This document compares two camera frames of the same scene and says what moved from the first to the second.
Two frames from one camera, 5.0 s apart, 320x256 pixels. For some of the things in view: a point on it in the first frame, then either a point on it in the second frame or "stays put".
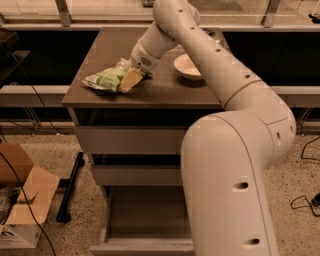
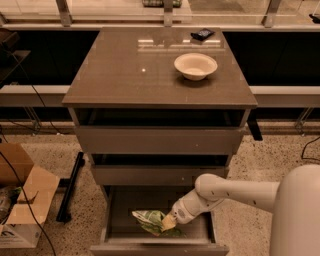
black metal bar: (66, 188) stays put
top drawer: (133, 131) stays put
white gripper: (142, 62) -> (182, 212)
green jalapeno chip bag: (118, 78) -> (152, 221)
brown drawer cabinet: (132, 141) stays put
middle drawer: (138, 169) stays put
